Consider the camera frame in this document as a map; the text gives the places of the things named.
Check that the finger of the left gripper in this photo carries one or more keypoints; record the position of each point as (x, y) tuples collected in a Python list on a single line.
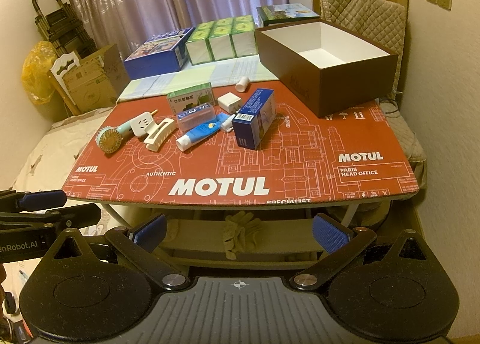
[(23, 201), (79, 216)]

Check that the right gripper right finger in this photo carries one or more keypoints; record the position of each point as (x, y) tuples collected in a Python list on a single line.
[(342, 246)]

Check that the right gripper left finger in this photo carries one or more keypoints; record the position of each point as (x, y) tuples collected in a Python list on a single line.
[(134, 247)]

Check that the mint green round hairbrush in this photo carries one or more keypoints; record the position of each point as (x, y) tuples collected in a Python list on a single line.
[(109, 138)]

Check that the white socket adapter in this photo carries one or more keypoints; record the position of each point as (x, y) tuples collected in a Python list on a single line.
[(140, 123)]

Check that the blue hand cream tube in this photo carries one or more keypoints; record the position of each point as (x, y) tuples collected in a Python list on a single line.
[(201, 132)]

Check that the clear plastic floss box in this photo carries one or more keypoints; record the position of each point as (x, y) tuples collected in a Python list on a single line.
[(188, 119)]

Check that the green medicine box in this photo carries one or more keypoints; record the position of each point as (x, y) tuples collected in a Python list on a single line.
[(190, 97)]

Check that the blue medicine box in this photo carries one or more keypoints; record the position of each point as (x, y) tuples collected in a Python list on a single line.
[(253, 120)]

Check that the white charger cube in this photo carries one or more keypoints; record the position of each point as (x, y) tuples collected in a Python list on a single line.
[(229, 102)]

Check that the small white pill bottle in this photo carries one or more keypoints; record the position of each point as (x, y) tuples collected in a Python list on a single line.
[(242, 85)]

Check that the small dropper bottle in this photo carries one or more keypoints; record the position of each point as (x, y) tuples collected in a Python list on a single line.
[(227, 125)]

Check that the work gloves under table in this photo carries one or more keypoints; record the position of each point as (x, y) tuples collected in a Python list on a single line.
[(239, 234)]

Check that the yellow plastic bag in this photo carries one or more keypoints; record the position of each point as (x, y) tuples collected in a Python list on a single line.
[(34, 77)]

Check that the red Motul mat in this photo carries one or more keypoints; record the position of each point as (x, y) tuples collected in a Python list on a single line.
[(350, 156)]

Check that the cardboard box on floor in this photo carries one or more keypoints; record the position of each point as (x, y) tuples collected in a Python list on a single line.
[(93, 82)]

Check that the brown cardboard storage box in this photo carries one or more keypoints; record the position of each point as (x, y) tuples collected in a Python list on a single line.
[(328, 68)]

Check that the black folding cart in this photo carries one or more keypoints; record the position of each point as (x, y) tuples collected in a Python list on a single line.
[(64, 30)]

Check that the checked pastel cloth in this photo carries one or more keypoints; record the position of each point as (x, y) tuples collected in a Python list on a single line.
[(218, 73)]

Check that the blue milk carton box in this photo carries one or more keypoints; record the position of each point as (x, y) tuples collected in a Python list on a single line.
[(161, 53)]

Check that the green tissue pack left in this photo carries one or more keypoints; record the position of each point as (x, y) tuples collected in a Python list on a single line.
[(198, 46)]

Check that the green tissue pack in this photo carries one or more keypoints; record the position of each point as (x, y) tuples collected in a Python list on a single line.
[(198, 46), (243, 36), (220, 39)]

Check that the green tissue pack middle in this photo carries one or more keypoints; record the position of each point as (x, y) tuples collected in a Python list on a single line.
[(220, 39)]

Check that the quilted beige chair cover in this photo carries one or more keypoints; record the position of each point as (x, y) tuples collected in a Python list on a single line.
[(383, 22)]

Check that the green tissue pack right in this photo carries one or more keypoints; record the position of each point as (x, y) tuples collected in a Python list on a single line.
[(243, 36)]

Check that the green landscape print box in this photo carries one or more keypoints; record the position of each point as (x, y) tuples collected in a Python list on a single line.
[(282, 13)]

